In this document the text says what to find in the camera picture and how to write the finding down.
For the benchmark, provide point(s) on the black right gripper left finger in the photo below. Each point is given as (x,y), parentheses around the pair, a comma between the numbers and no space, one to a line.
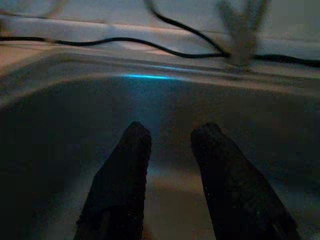
(120,187)

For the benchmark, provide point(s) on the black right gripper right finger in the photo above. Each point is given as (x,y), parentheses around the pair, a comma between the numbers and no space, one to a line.
(237,195)

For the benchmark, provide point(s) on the stainless steel sink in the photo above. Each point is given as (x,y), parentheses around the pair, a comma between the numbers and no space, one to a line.
(50,125)

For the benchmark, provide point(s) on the chrome sink faucet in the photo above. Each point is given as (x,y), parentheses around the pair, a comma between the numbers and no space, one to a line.
(240,45)

